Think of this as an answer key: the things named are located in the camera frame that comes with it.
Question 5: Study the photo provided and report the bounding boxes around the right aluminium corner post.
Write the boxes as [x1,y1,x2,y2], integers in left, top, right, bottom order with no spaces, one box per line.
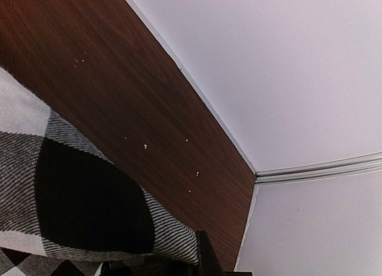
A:
[255,152,381,184]

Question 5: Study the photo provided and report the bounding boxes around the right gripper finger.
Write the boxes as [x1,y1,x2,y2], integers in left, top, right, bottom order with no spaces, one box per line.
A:
[196,231,224,276]

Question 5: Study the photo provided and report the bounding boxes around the black white checkered shirt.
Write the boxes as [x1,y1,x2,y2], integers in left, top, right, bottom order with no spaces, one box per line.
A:
[1,70,199,275]

